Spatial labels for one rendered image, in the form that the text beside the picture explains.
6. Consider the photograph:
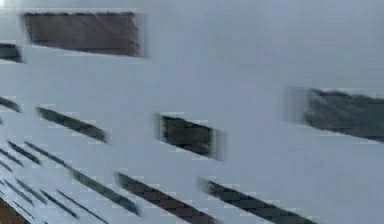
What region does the white slatted shelf unit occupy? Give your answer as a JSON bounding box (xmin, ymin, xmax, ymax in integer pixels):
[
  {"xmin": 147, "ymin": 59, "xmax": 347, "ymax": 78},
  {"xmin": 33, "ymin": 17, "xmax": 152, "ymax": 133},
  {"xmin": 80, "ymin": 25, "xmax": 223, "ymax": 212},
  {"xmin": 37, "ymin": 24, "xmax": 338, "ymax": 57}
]
[{"xmin": 0, "ymin": 0, "xmax": 384, "ymax": 224}]

